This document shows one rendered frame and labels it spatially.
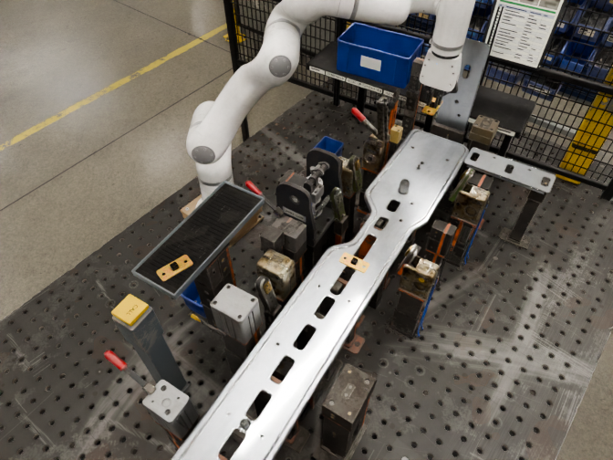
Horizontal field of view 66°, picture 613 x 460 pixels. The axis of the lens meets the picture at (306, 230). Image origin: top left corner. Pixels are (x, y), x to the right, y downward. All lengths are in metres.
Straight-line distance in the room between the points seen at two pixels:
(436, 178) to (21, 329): 1.47
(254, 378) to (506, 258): 1.07
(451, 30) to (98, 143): 2.74
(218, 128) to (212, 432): 0.83
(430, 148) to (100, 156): 2.36
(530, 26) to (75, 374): 1.89
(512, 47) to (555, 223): 0.69
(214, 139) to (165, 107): 2.34
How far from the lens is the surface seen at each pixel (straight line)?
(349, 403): 1.15
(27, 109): 4.20
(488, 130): 1.81
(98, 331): 1.74
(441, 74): 1.43
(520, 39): 1.98
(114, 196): 3.18
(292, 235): 1.34
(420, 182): 1.63
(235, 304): 1.18
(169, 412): 1.15
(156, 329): 1.24
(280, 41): 1.30
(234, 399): 1.20
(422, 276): 1.34
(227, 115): 1.46
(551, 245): 2.00
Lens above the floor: 2.11
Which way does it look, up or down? 50 degrees down
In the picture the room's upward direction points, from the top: 1 degrees counter-clockwise
